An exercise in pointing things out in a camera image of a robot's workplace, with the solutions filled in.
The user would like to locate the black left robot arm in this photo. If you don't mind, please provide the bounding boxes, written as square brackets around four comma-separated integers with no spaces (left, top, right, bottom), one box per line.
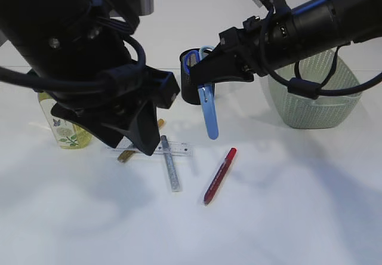
[1,0,180,155]

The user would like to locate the clear plastic ruler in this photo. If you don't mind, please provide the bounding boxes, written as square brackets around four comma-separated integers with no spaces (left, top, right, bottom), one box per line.
[103,138,193,156]

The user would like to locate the yellow tea bottle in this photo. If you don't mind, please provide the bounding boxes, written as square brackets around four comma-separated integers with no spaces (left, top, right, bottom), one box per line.
[38,93,92,149]

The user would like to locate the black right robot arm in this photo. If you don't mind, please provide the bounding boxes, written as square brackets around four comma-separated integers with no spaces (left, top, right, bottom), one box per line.
[96,0,381,155]

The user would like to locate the red glitter pen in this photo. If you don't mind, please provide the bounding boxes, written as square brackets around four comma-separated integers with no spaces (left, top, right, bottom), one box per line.
[203,147,237,205]

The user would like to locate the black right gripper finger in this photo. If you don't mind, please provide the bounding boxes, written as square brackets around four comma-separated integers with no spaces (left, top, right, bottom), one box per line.
[189,44,254,85]

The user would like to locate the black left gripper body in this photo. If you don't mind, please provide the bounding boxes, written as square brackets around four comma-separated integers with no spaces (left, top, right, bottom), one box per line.
[51,64,180,119]

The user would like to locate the black mesh pen holder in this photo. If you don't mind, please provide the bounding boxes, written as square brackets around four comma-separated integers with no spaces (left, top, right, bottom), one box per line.
[179,48,201,106]

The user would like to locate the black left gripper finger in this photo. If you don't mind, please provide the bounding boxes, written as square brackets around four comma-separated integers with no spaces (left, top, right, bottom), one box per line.
[51,103,123,148]
[100,101,160,155]

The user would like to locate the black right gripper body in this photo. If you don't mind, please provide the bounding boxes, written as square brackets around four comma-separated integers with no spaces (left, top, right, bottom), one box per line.
[219,16,267,77]

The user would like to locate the blue scissors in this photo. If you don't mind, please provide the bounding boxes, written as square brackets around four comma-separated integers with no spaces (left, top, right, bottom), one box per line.
[183,45,218,140]

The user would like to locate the green woven plastic basket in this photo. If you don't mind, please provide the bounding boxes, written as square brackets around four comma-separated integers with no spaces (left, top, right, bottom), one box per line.
[267,49,363,130]

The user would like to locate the gold glitter pen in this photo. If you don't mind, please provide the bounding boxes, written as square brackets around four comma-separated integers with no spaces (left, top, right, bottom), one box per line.
[117,118,167,164]

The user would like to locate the silver glitter pen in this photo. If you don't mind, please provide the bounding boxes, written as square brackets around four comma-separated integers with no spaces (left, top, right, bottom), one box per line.
[161,135,182,192]

